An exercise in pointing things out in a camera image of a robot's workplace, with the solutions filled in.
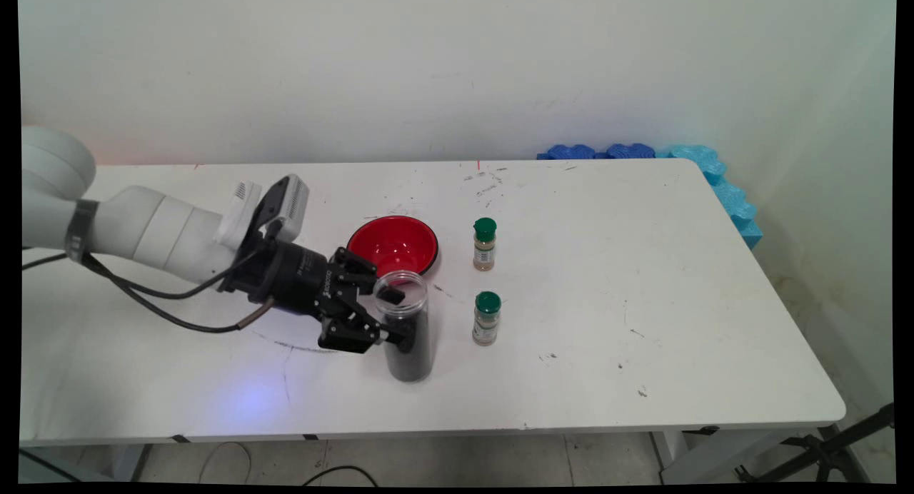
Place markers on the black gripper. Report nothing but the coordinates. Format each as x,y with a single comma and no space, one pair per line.
285,276

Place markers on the clear plastic jar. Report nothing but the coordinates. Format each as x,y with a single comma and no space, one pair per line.
408,315

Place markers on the small black beads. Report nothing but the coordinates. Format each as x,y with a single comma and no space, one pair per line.
408,351

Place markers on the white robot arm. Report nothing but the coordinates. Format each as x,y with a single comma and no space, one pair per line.
157,230

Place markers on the red bowl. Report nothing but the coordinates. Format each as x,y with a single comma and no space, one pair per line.
393,240

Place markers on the green cap spice bottle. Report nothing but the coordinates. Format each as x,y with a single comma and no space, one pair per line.
486,319
484,248

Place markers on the white table leg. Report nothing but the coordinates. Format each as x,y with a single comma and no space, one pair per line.
132,462
714,455

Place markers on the light blue foam mat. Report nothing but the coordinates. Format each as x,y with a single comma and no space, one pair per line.
703,162

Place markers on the black tripod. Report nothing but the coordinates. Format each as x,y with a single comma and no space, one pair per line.
821,447

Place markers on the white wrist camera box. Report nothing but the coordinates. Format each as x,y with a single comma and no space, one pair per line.
293,201

